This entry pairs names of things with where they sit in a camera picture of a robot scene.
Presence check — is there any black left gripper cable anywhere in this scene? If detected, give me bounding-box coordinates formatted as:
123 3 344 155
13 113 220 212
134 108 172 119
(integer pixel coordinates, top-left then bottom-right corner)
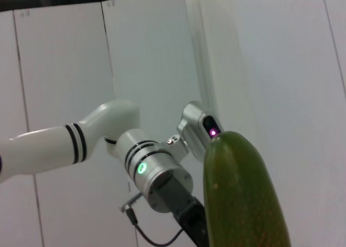
118 192 190 244

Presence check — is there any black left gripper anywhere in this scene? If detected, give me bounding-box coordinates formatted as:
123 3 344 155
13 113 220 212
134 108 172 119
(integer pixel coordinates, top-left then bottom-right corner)
156 176 209 247

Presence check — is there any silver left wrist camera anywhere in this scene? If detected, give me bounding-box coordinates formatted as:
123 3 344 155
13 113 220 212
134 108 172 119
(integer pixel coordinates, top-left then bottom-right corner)
159 101 225 164

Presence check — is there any green cucumber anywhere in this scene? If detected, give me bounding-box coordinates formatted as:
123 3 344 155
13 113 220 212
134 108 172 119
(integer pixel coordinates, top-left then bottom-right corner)
203 130 294 247

